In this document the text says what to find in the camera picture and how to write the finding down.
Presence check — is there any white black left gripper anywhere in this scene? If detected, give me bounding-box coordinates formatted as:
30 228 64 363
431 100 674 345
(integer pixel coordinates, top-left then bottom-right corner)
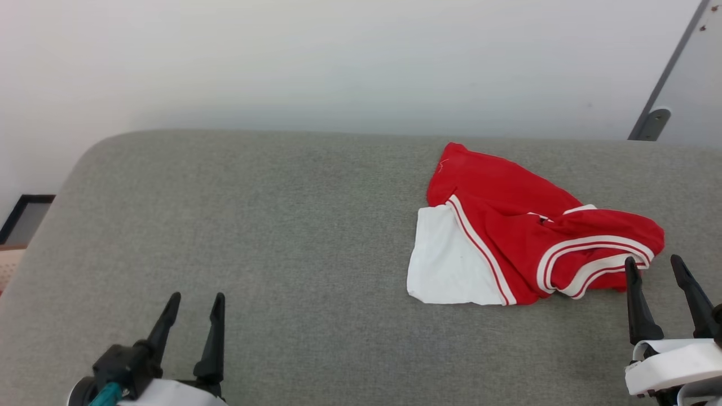
68 292 229 406

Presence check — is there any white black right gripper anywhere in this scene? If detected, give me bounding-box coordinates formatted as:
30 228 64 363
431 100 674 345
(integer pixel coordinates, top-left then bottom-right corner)
625 255 722 406

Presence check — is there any beige perforated board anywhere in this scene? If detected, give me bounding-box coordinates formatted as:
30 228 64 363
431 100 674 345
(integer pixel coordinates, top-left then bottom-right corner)
0 245 27 295

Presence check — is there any red and white garment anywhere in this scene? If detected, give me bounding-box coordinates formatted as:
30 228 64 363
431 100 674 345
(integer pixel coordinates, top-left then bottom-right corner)
407 142 665 306

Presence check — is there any light grey panel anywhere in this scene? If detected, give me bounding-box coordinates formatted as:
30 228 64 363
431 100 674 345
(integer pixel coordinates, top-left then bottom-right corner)
649 0 722 148

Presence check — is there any black framed grey board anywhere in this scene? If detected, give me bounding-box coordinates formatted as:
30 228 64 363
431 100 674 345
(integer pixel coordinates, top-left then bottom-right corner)
0 195 56 246

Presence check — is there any dark grey metal bar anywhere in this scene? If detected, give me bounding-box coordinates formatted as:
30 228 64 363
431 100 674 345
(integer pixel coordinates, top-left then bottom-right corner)
628 0 712 142

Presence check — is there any teal cable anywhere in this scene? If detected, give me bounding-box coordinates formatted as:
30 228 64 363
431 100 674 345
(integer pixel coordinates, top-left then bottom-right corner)
87 382 123 406

